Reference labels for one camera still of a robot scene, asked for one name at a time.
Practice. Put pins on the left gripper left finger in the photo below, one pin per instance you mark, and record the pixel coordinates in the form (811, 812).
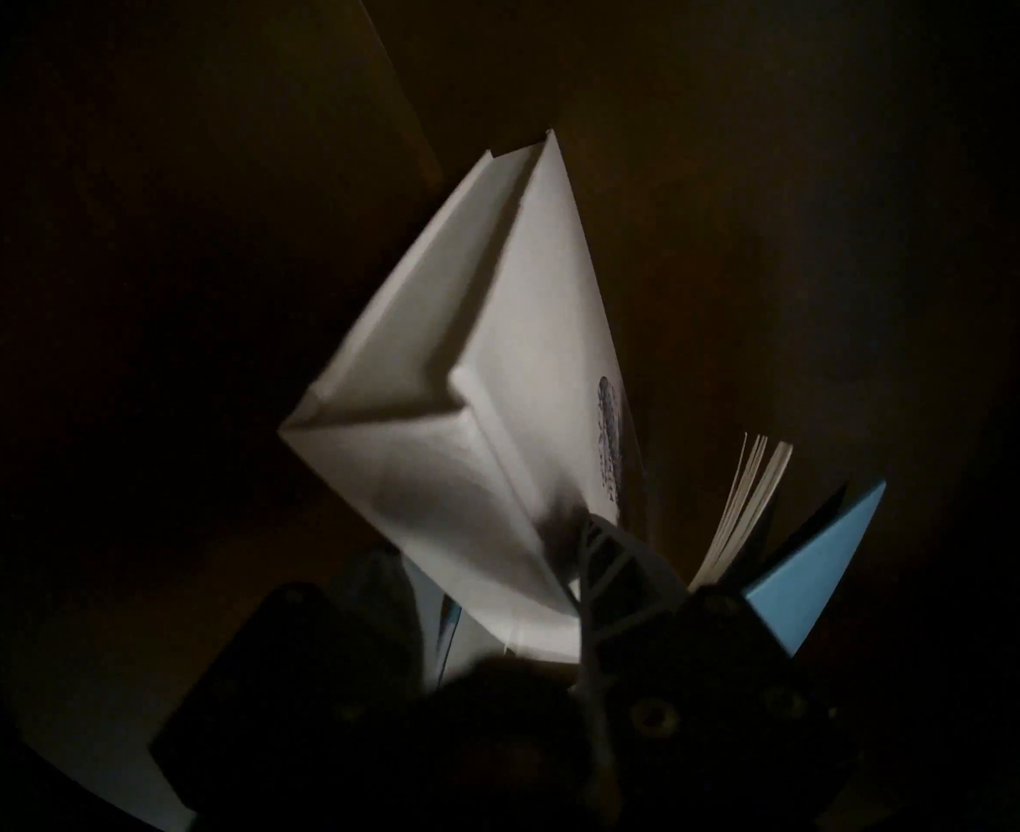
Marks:
(302, 683)

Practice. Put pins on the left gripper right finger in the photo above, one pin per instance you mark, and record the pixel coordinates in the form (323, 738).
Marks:
(701, 692)

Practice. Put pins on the blue hardcover book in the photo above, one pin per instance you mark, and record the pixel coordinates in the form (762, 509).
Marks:
(809, 570)

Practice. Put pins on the white book with round print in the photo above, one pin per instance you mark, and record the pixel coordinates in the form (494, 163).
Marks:
(527, 336)

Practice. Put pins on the dark wooden bookshelf cabinet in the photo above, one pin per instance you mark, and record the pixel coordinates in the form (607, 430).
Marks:
(779, 232)

